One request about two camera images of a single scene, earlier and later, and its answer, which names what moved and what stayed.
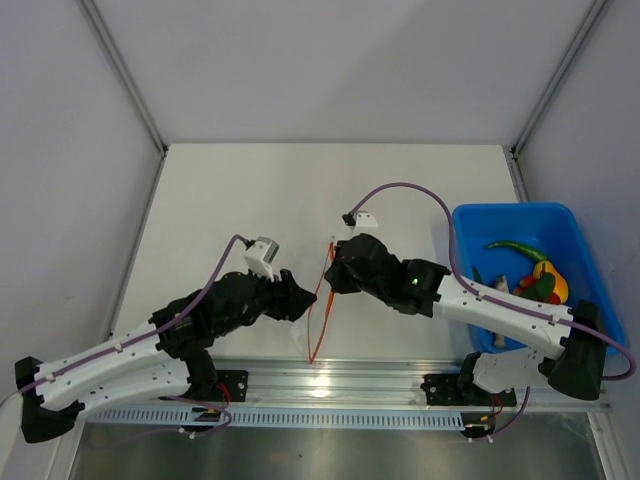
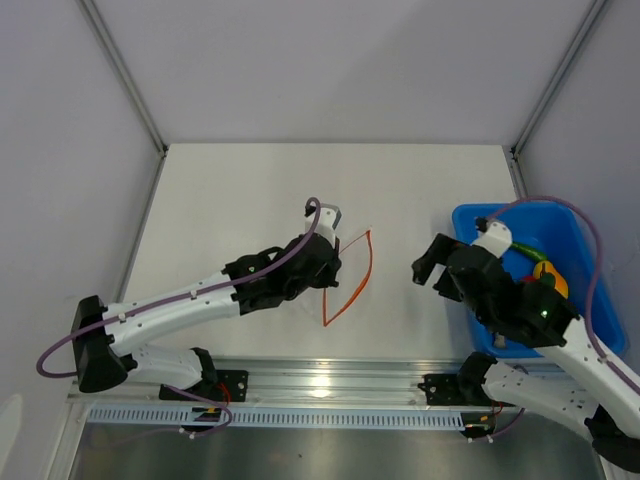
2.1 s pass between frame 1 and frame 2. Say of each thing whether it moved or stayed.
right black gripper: moved
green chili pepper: stayed
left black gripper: moved
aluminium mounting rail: stayed
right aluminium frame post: stayed
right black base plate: stayed
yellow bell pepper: stayed
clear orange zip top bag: moved
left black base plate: stayed
